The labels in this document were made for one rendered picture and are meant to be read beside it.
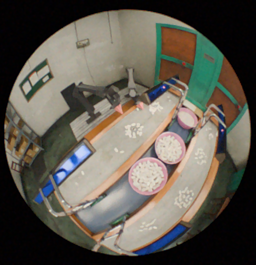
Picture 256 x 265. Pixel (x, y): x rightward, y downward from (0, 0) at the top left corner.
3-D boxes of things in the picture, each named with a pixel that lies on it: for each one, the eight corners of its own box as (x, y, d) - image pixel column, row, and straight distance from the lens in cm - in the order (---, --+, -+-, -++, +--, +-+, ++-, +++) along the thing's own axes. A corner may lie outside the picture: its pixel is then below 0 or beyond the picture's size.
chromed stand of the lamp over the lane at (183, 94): (152, 121, 90) (159, 80, 63) (161, 111, 103) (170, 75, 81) (167, 131, 87) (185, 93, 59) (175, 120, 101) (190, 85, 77)
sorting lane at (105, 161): (52, 185, 105) (51, 184, 104) (162, 90, 135) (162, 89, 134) (67, 210, 97) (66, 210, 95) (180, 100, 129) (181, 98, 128)
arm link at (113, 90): (120, 88, 72) (109, 79, 71) (118, 94, 65) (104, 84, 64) (112, 95, 79) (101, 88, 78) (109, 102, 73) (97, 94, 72)
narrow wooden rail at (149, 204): (94, 232, 102) (89, 237, 94) (197, 115, 133) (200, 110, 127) (98, 236, 103) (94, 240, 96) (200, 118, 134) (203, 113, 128)
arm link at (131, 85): (136, 89, 86) (133, 63, 99) (127, 89, 86) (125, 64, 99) (135, 92, 98) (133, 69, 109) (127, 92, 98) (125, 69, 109)
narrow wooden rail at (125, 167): (71, 209, 101) (64, 211, 94) (178, 103, 132) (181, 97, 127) (74, 213, 100) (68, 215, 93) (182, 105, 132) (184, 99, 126)
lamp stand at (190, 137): (183, 144, 89) (211, 112, 61) (190, 131, 102) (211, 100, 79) (196, 155, 94) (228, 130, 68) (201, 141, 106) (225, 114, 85)
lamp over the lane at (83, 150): (37, 195, 77) (29, 194, 74) (88, 139, 42) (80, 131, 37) (41, 205, 75) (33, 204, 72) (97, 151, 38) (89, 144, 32)
